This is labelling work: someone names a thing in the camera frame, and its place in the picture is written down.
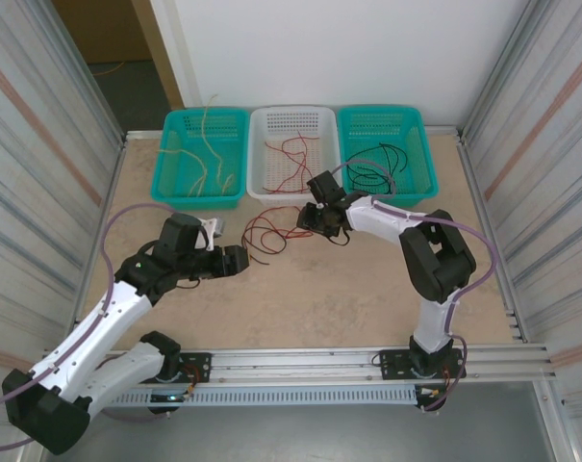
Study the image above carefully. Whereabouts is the red cable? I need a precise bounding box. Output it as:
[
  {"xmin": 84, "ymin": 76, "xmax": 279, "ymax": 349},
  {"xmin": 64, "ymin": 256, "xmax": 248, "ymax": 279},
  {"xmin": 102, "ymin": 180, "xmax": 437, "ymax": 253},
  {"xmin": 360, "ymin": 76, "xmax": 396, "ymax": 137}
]
[
  {"xmin": 240, "ymin": 205, "xmax": 306, "ymax": 266},
  {"xmin": 294, "ymin": 127, "xmax": 311, "ymax": 193},
  {"xmin": 264, "ymin": 136, "xmax": 320, "ymax": 159},
  {"xmin": 256, "ymin": 225, "xmax": 316, "ymax": 256},
  {"xmin": 273, "ymin": 167, "xmax": 302, "ymax": 192}
]

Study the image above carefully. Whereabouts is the white plastic basket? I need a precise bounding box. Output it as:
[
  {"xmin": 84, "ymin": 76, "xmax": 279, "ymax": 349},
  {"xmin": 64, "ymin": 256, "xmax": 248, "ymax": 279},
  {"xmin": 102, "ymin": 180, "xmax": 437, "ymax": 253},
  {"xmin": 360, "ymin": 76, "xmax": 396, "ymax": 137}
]
[{"xmin": 245, "ymin": 104, "xmax": 343, "ymax": 208}]

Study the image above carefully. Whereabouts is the teal plastic basket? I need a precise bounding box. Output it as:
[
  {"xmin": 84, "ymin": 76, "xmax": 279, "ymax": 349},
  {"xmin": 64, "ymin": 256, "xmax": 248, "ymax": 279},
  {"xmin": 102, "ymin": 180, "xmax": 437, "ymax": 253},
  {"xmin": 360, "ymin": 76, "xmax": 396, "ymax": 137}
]
[
  {"xmin": 336, "ymin": 104, "xmax": 440, "ymax": 209},
  {"xmin": 149, "ymin": 108, "xmax": 251, "ymax": 212}
]

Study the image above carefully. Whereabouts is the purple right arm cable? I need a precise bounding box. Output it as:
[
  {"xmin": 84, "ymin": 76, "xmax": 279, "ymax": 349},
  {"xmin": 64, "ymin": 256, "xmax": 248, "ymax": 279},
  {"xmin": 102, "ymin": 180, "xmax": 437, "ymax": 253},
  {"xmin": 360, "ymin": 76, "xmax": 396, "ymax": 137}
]
[{"xmin": 326, "ymin": 161, "xmax": 498, "ymax": 413}]

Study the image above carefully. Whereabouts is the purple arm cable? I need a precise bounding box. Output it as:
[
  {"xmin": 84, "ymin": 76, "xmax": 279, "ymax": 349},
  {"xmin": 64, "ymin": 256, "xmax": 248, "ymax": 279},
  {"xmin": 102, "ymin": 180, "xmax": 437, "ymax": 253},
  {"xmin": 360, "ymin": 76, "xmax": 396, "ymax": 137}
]
[
  {"xmin": 326, "ymin": 161, "xmax": 498, "ymax": 413},
  {"xmin": 0, "ymin": 204, "xmax": 203, "ymax": 453}
]

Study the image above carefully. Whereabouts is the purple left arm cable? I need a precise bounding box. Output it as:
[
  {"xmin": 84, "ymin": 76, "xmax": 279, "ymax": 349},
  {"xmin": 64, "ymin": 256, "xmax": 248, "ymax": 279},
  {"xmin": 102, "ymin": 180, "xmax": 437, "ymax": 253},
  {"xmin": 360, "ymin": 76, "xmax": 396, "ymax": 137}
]
[{"xmin": 0, "ymin": 204, "xmax": 203, "ymax": 453}]

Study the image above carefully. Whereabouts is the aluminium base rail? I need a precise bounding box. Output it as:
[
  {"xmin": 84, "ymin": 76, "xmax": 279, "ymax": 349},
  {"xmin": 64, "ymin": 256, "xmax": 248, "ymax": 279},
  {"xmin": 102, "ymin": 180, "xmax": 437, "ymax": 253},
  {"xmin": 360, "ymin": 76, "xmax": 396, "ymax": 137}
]
[{"xmin": 39, "ymin": 342, "xmax": 554, "ymax": 386}]

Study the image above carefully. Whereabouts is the grey slotted cable duct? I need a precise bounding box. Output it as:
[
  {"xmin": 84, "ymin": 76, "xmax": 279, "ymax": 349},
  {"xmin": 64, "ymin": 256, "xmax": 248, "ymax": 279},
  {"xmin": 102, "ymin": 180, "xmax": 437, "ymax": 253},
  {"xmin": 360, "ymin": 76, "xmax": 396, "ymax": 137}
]
[{"xmin": 100, "ymin": 384, "xmax": 419, "ymax": 408}]

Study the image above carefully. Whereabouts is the wooden door frame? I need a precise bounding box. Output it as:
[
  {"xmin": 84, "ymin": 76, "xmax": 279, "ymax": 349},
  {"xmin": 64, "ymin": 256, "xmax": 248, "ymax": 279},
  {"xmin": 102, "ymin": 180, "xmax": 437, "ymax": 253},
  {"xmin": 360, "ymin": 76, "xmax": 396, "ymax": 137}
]
[{"xmin": 129, "ymin": 0, "xmax": 186, "ymax": 111}]

